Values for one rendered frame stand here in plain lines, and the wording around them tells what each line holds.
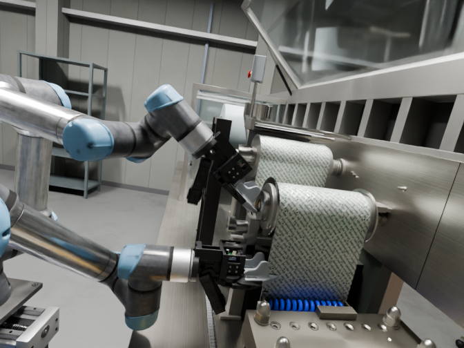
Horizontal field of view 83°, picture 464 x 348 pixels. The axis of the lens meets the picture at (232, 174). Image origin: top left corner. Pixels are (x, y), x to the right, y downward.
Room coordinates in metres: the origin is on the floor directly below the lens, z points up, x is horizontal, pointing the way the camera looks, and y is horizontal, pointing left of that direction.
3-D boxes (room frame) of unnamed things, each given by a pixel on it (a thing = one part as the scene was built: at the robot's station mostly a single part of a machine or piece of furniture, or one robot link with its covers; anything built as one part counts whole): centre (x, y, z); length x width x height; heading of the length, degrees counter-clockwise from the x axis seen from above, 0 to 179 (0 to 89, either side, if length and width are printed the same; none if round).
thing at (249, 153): (0.88, -0.03, 1.33); 0.06 x 0.06 x 0.06; 11
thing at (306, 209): (0.79, -0.20, 1.16); 0.39 x 0.23 x 0.51; 11
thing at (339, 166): (0.93, -0.34, 1.33); 0.07 x 0.07 x 0.07; 11
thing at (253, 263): (0.59, -0.10, 1.11); 0.09 x 0.03 x 0.06; 102
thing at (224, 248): (0.55, 0.00, 1.12); 0.12 x 0.08 x 0.09; 101
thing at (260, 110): (1.36, -0.08, 1.50); 0.14 x 0.14 x 0.06
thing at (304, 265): (0.60, -0.24, 1.11); 0.23 x 0.01 x 0.18; 101
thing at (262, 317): (0.51, -0.12, 1.05); 0.04 x 0.04 x 0.04
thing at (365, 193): (0.68, -0.35, 1.25); 0.15 x 0.01 x 0.15; 11
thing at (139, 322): (0.54, 0.17, 1.01); 0.11 x 0.08 x 0.11; 49
